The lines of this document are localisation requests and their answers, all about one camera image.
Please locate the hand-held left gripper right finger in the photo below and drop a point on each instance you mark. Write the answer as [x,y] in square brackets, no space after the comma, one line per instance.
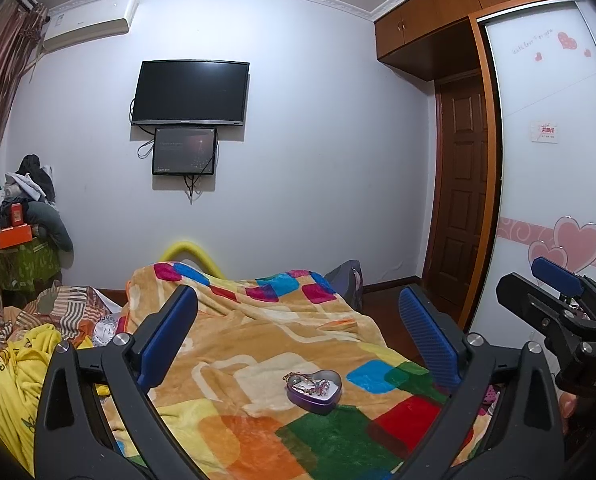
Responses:
[428,342]

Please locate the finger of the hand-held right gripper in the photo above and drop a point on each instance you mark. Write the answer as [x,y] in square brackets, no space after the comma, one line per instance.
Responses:
[555,275]
[525,297]

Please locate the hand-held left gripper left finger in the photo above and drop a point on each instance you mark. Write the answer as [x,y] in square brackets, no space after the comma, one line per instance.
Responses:
[170,332]

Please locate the purple heart-shaped tin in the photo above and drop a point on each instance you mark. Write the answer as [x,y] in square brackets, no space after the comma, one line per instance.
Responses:
[315,400]

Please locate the person's right hand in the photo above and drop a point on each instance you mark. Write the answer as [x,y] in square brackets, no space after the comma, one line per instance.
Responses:
[568,407]

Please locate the yellow foam tube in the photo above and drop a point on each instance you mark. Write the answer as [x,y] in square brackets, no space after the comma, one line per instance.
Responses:
[190,251]

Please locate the white heart-print wardrobe door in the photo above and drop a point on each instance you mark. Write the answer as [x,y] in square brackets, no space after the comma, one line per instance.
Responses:
[553,185]

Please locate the grey backpack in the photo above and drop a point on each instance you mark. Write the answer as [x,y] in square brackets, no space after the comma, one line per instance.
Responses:
[348,282]

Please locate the striped cloth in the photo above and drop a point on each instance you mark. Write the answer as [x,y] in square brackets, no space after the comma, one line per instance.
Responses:
[68,310]

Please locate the colourful patchwork blanket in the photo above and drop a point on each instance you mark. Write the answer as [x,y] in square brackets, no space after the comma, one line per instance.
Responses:
[278,325]

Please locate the brown wooden door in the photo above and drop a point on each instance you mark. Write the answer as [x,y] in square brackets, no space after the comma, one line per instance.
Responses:
[463,200]

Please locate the white red-print sticker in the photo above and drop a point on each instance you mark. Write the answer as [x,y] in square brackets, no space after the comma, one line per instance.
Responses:
[544,132]

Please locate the green patterned container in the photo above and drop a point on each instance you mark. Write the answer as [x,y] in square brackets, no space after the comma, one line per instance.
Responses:
[28,265]

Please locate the yellow cloth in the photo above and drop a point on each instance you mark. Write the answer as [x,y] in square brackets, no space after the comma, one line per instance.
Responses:
[18,390]

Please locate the orange box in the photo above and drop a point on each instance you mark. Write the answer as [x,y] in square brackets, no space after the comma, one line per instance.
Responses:
[14,236]

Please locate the small red box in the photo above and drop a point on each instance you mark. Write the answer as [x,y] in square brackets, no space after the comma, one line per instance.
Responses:
[17,216]

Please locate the pile of clothes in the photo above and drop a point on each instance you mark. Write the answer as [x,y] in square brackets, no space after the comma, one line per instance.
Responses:
[33,185]

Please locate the striped red curtain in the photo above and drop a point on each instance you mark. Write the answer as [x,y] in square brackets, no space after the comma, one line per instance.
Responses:
[0,110]

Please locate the brown overhead cabinet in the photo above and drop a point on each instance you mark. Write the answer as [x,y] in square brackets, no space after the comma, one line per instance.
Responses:
[428,25]

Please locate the white air conditioner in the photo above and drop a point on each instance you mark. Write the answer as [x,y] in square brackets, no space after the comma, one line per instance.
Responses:
[90,22]

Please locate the small black wall monitor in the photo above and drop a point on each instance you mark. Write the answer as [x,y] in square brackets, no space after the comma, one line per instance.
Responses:
[184,151]

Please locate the black wall television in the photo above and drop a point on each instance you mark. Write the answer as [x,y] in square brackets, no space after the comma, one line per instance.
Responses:
[190,92]

